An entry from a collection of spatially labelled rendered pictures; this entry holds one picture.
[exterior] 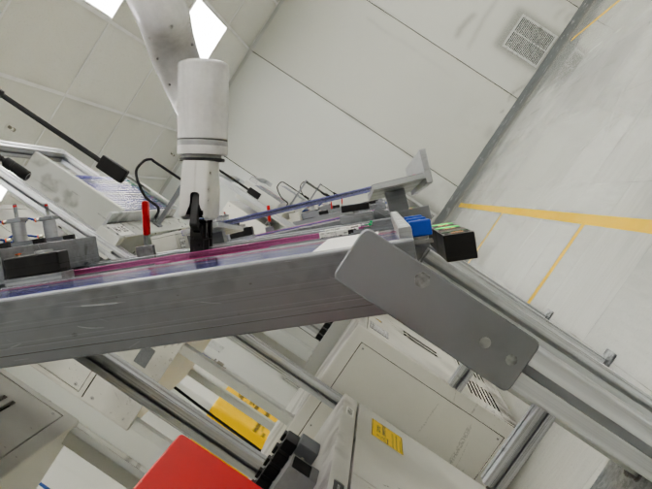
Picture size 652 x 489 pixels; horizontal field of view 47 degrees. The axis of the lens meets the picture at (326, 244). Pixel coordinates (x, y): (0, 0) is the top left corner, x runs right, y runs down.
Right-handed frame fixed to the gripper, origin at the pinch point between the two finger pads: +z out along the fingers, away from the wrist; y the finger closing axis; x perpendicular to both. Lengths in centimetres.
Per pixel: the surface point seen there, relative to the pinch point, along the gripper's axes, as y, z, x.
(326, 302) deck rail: 60, -1, 26
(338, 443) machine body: 17.8, 26.3, 24.9
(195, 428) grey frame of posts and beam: -10.9, 34.5, -3.3
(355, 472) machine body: 24.4, 27.9, 27.8
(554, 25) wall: -749, -204, 218
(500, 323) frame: 64, 0, 40
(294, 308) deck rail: 60, 0, 23
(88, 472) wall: -237, 134, -114
